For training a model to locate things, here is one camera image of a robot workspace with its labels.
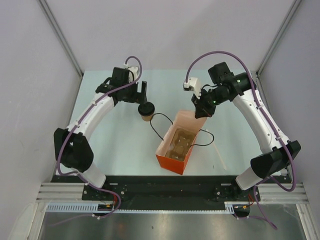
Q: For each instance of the aluminium frame post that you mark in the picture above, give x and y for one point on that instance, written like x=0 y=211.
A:
x=49 y=15
x=284 y=26

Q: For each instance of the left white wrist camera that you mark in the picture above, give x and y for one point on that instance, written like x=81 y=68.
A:
x=134 y=72

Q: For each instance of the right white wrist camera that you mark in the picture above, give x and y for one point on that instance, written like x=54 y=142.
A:
x=193 y=84

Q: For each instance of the black plastic cup lid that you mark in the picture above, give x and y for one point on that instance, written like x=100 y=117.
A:
x=146 y=109

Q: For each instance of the left aluminium frame post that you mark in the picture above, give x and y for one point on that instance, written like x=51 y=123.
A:
x=49 y=15

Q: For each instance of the white wrapped straw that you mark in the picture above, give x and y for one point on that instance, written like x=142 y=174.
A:
x=219 y=156

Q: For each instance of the brown paper coffee cup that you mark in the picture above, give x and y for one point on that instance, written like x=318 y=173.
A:
x=147 y=118

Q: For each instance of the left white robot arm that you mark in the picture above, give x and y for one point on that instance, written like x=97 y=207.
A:
x=71 y=144

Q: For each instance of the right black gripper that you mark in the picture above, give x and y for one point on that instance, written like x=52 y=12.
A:
x=202 y=110

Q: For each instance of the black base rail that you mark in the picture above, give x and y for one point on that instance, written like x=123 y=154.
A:
x=177 y=193

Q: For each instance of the orange paper bag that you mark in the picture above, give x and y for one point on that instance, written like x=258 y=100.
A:
x=184 y=119

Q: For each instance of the brown pulp cup carrier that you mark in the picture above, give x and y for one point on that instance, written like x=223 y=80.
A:
x=180 y=144

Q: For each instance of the white slotted cable duct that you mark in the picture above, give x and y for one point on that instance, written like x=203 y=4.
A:
x=97 y=208

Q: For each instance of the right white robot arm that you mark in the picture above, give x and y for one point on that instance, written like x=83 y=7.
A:
x=277 y=150

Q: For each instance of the right aluminium frame post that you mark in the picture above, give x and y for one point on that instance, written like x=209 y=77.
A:
x=284 y=26

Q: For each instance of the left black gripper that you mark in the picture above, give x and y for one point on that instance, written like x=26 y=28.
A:
x=137 y=97

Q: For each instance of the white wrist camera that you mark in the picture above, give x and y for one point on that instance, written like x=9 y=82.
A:
x=134 y=72
x=193 y=84

